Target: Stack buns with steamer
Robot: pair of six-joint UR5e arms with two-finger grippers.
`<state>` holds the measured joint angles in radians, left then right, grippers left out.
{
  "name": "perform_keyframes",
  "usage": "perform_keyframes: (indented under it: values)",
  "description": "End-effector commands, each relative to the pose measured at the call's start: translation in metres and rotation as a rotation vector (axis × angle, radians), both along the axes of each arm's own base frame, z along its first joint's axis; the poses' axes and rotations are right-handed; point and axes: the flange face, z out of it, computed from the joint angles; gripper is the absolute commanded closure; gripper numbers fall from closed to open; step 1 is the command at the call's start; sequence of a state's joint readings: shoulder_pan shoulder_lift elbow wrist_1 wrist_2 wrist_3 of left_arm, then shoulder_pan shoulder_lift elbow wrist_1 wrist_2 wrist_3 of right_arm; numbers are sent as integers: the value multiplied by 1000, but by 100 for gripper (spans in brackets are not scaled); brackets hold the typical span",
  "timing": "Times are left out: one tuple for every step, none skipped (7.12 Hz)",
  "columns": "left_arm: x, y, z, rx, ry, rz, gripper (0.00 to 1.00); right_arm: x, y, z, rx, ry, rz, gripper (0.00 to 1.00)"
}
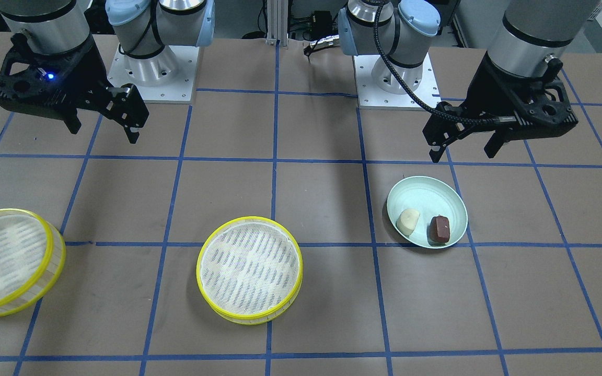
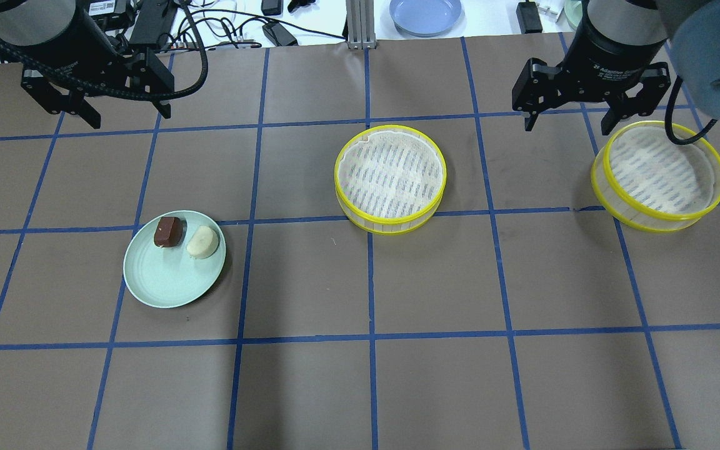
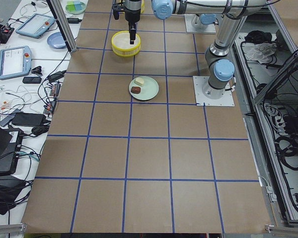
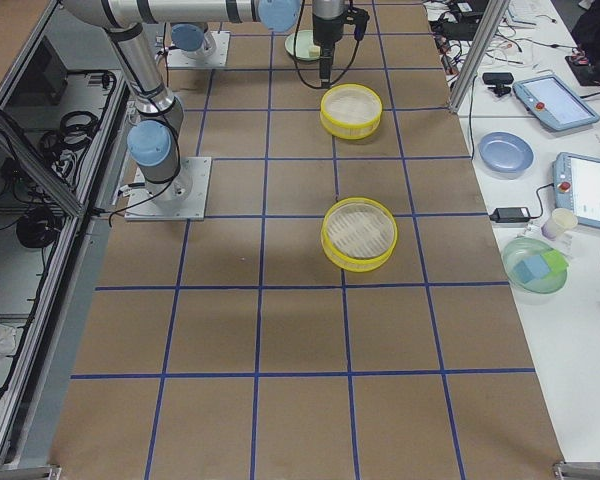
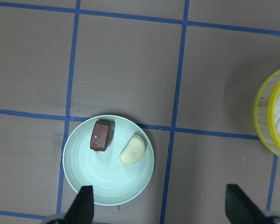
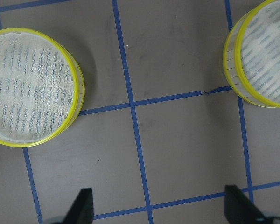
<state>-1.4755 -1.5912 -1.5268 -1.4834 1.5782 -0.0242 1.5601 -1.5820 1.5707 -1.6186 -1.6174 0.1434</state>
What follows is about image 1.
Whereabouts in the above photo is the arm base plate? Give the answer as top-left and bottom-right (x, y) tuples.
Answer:
(108, 45), (201, 104)
(352, 52), (442, 111)

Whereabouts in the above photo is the yellow rimmed steamer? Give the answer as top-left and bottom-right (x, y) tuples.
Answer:
(195, 216), (304, 325)
(0, 208), (66, 316)

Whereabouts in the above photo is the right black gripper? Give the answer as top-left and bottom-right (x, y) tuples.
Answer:
(0, 33), (149, 144)

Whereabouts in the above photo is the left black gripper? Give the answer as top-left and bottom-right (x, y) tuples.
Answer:
(423, 55), (578, 163)

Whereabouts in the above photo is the black braided cable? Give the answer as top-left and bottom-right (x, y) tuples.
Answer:
(373, 0), (516, 126)

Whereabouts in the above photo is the white steamed bun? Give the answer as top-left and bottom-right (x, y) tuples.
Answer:
(395, 208), (421, 237)

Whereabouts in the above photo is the aluminium frame post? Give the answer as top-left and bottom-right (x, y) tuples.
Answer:
(265, 0), (289, 48)

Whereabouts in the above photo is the brown steamed bun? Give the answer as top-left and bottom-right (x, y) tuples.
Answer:
(427, 216), (451, 246)

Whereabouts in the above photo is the pale green plate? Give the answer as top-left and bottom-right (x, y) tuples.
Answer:
(386, 176), (468, 249)

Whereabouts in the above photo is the black power box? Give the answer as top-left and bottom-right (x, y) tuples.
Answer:
(309, 10), (333, 40)

